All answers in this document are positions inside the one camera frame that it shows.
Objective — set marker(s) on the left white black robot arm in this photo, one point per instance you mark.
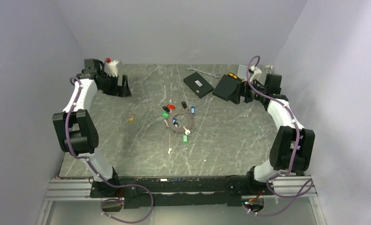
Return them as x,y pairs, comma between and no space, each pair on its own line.
75,130

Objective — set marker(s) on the red key tag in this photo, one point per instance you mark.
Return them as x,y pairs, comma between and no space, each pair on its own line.
171,107

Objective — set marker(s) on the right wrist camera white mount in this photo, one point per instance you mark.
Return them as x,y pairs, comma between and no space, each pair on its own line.
254,73

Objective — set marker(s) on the plain black box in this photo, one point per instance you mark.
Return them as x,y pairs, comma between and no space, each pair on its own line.
226,86

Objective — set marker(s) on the white key tag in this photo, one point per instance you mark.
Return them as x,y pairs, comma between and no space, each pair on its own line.
186,131

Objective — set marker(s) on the aluminium frame rail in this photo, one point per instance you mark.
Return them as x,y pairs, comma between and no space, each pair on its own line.
68,190

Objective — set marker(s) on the clear plastic container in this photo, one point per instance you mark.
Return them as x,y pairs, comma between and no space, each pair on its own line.
242,71

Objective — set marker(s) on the black key tag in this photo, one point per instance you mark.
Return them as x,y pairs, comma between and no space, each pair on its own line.
184,105
166,109

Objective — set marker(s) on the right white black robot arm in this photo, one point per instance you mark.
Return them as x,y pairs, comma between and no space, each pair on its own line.
292,147

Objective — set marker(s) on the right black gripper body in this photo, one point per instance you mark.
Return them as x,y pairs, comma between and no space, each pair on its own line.
250,93

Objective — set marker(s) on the yellow black handled screwdriver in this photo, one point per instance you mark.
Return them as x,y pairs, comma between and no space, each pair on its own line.
233,76

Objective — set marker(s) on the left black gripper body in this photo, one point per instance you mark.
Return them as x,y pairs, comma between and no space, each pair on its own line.
110,86

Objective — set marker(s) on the black box with white label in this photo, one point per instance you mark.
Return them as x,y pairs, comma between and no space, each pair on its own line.
198,84

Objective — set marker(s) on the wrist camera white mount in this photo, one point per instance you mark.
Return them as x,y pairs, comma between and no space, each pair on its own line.
112,67
254,73

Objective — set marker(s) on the green key tag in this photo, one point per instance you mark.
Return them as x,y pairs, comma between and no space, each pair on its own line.
166,115
185,139

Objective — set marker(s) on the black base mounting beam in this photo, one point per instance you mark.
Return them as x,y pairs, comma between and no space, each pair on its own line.
229,190

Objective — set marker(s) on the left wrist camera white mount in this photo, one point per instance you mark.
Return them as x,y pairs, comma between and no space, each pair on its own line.
112,67

